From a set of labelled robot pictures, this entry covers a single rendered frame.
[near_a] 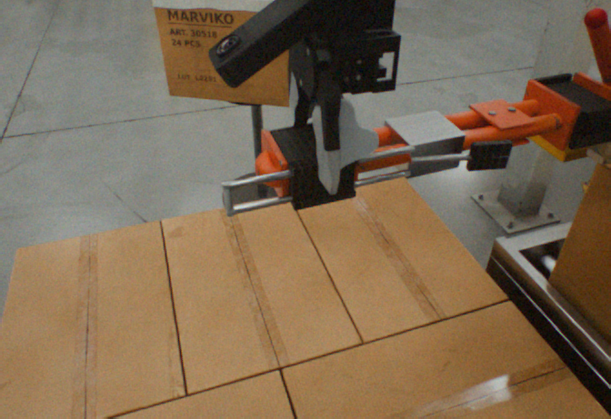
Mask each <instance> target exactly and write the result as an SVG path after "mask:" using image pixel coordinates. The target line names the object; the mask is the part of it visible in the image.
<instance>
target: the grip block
mask: <svg viewBox="0 0 611 419"><path fill-rule="evenodd" d="M572 76H573V75H572V74H570V73H566V74H560V75H550V76H545V77H539V78H534V79H529V80H528V82H527V86H526V92H525V95H524V98H523V100H528V99H535V101H537V102H538V103H539V112H538V114H537V115H534V116H529V117H533V118H535V116H540V115H548V114H552V113H557V114H560V115H561V118H562V120H563V126H562V128H561V129H560V130H558V131H554V132H550V133H546V134H542V135H540V137H542V138H543V139H545V140H546V141H547V142H548V143H549V144H551V145H553V146H554V147H557V148H558V149H560V150H565V149H566V146H567V143H568V141H570V143H569V145H568V148H570V149H572V150H574V149H577V148H582V147H587V146H590V145H598V144H602V143H606V142H611V87H610V86H607V85H604V84H602V83H600V82H598V81H597V80H595V79H593V78H591V76H589V75H585V74H583V73H581V72H575V74H574V77H573V81H572V82H571V79H572Z"/></svg>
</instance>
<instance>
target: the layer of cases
mask: <svg viewBox="0 0 611 419"><path fill-rule="evenodd" d="M354 190H355V191H356V196H355V197H352V198H348V199H344V200H339V202H335V203H331V204H327V205H319V206H315V207H309V208H306V209H301V210H297V211H295V210H294V209H293V207H292V205H291V204H290V203H289V204H286V205H276V206H271V207H267V208H262V209H258V210H254V211H249V212H244V213H241V214H234V215H233V217H230V218H229V217H226V213H225V207H223V208H217V209H213V210H208V211H203V212H198V213H193V214H184V215H179V216H175V218H169V219H165V220H162V224H163V229H162V225H161V222H160V221H155V222H150V223H145V224H136V225H131V226H127V227H122V228H116V229H112V230H108V231H104V232H99V233H93V234H85V235H80V237H76V236H75V238H70V239H65V240H61V241H55V242H51V243H46V244H38V245H32V246H28V247H23V248H18V249H17V251H16V255H15V264H14V268H13V272H12V278H11V282H10V286H9V290H7V292H8V294H7V295H6V300H5V308H4V312H3V317H2V322H1V326H0V419H611V416H610V415H609V414H608V412H607V411H606V410H604V409H603V408H602V407H601V405H600V404H599V403H598V402H597V401H596V399H595V397H594V396H593V395H591V394H590V393H589V391H588V390H587V389H586V388H585V387H584V385H583V384H582V383H581V382H580V381H579V380H578V379H577V377H575V375H574V374H573V373H572V372H571V370H570V369H569V368H568V367H567V366H566V365H565V363H564V362H563V361H562V360H561V359H560V358H559V356H558V355H557V354H556V353H555V351H554V350H553V348H552V347H551V346H550V345H549V344H547V343H546V341H545V340H544V339H543V338H542V337H541V336H540V334H539V333H538V332H537V331H536V330H535V328H534V326H532V325H531V324H530V323H529V322H528V320H527V319H526V318H525V317H524V316H523V314H522V313H521V312H519V311H518V310H517V309H516V306H515V305H514V304H513V303H512V302H511V301H508V300H509V299H508V297H507V296H506V295H505V294H504V292H503V291H502V290H501V289H500V288H499V286H498V284H497V283H495V282H494V281H493V280H492V279H491V277H490V276H489V275H488V274H487V273H486V271H485V270H484V269H483V267H482V266H481V265H480V264H479V263H478V261H477V260H476V259H475V258H473V256H472V255H471V254H470V253H468V252H467V250H466V248H465V247H464V246H463V245H462V244H461V242H460V241H459V240H458V239H457V238H456V237H455V235H454V234H453V233H452V232H451V231H450V230H449V229H448V227H447V226H446V225H445V224H444V223H443V222H442V220H441V219H440V218H439V216H438V215H437V214H436V213H435V212H434V211H433V210H432V209H431V208H430V207H429V205H428V204H427V203H426V201H425V200H424V198H423V197H422V196H421V195H420V194H418V193H417V192H416V190H415V189H414V188H413V187H412V186H411V184H410V183H409V182H408V181H407V180H406V179H405V178H404V177H403V178H397V179H394V180H389V181H384V182H380V183H375V184H371V185H366V186H363V187H358V188H356V189H354ZM163 230H164V233H163Z"/></svg>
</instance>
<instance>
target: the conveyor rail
mask: <svg viewBox="0 0 611 419"><path fill-rule="evenodd" d="M572 223H573V221H572ZM572 223H568V224H561V225H558V226H554V227H550V228H547V229H543V230H539V231H535V232H531V233H527V234H521V235H518V236H517V237H514V238H509V239H506V240H507V241H508V242H509V243H510V244H511V245H513V246H514V247H515V248H516V249H517V250H518V251H519V252H520V253H521V254H522V256H523V257H524V258H525V259H526V260H527V261H528V262H529V263H530V264H531V265H532V266H533V267H534V268H535V269H537V270H540V269H539V268H538V263H539V261H540V260H541V259H542V258H544V257H545V255H548V254H551V255H552V256H553V257H554V258H555V259H557V257H558V256H559V254H560V252H561V250H562V247H563V245H564V243H565V240H566V236H567V234H568V232H569V229H570V227H571V225H572Z"/></svg>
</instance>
